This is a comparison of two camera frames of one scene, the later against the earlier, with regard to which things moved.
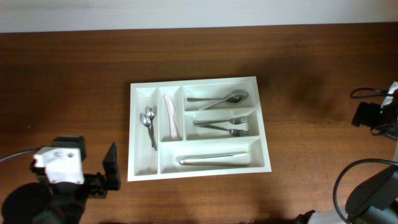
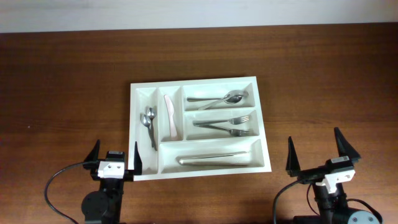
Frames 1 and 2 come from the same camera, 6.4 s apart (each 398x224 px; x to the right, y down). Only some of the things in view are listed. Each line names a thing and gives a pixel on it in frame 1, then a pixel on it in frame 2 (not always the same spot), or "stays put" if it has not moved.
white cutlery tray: [191, 128] stays put
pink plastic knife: [170, 111] stays put
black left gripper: [99, 187] → [129, 173]
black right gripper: [364, 114] → [305, 174]
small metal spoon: [146, 121] stays put
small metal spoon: [150, 114] stays put
